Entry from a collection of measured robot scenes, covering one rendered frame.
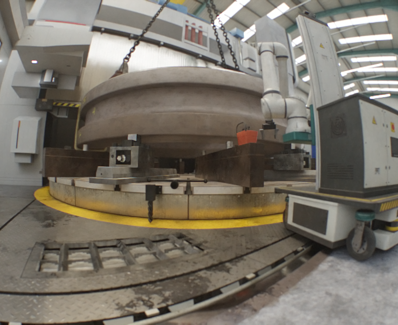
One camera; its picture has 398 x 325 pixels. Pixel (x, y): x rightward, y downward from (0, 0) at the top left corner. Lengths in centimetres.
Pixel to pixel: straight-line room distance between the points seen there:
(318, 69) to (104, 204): 223
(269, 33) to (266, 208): 660
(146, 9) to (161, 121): 685
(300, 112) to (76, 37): 321
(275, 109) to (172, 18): 792
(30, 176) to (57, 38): 296
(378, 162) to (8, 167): 560
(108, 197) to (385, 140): 224
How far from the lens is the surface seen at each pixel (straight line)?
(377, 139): 121
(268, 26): 802
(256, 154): 172
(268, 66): 171
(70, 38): 353
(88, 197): 226
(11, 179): 516
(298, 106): 152
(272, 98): 152
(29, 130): 468
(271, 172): 304
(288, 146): 295
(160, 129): 238
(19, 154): 478
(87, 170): 304
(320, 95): 154
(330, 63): 181
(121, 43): 588
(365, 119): 114
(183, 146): 688
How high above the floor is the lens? 45
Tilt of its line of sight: 2 degrees up
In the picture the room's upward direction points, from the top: 1 degrees clockwise
